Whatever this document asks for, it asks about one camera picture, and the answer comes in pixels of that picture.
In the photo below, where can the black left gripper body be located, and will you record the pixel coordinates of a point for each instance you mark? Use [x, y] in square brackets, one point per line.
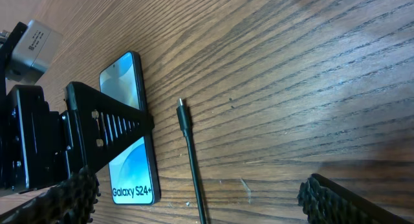
[34, 139]

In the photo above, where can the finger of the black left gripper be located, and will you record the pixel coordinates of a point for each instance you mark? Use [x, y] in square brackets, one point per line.
[100, 127]

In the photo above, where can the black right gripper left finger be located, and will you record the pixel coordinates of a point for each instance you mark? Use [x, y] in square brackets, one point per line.
[70, 202]

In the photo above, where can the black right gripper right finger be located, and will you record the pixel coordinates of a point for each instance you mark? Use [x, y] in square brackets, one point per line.
[325, 202]

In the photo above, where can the blue Galaxy smartphone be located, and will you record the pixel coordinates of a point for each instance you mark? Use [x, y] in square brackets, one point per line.
[133, 173]

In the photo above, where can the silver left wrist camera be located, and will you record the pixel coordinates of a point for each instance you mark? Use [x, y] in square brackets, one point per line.
[32, 55]

